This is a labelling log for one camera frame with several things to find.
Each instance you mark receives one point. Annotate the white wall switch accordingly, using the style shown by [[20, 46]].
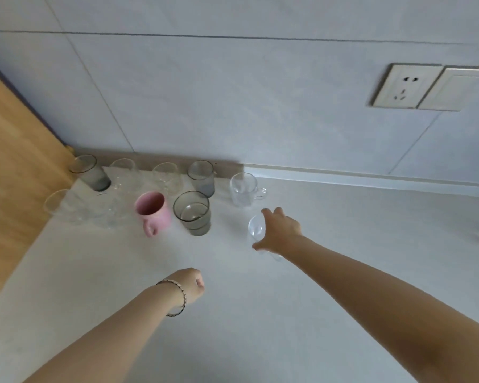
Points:
[[457, 89]]

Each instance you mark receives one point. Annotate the person's right thumb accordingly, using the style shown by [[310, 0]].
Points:
[[260, 246]]

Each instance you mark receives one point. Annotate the person's left thumb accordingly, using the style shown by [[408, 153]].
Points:
[[199, 283]]

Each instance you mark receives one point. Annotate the large grey tinted glass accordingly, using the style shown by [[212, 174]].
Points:
[[192, 215]]

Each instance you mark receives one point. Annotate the person's right hand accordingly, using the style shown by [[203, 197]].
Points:
[[281, 233]]

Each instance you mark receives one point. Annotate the person's left hand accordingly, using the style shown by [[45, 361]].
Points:
[[187, 287]]

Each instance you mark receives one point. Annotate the person's left forearm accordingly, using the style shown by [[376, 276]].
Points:
[[115, 335]]

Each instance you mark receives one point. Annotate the wooden cabinet panel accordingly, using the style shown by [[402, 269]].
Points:
[[16, 183]]

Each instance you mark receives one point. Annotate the white wall socket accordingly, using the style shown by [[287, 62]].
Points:
[[406, 86]]

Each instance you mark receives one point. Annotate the small clear drinking glass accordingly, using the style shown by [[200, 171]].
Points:
[[257, 231]]

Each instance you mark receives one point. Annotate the pink ceramic mug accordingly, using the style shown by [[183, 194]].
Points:
[[153, 213]]

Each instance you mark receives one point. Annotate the person's right forearm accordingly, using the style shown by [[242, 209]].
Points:
[[387, 307]]

